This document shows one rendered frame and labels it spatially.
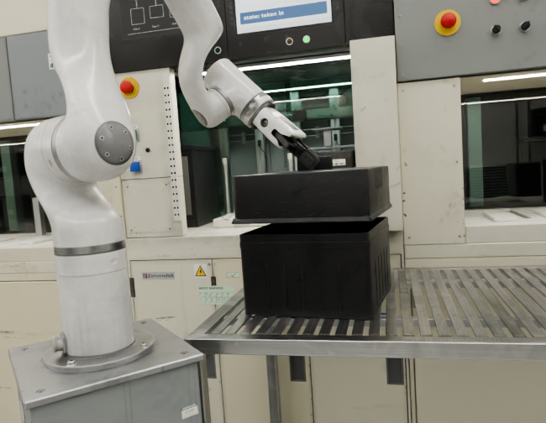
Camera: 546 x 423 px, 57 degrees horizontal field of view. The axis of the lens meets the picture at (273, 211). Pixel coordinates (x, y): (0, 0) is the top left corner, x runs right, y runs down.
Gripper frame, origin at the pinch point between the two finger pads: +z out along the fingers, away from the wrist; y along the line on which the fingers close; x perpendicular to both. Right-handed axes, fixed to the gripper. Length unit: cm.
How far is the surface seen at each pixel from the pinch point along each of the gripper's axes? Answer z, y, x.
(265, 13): -46, 32, -16
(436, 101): 7.8, 39.1, -27.9
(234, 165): -53, 116, 52
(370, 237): 21.5, -12.1, 0.8
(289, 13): -40, 33, -20
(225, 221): -20, 49, 47
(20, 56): -102, 20, 44
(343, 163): -8, 86, 10
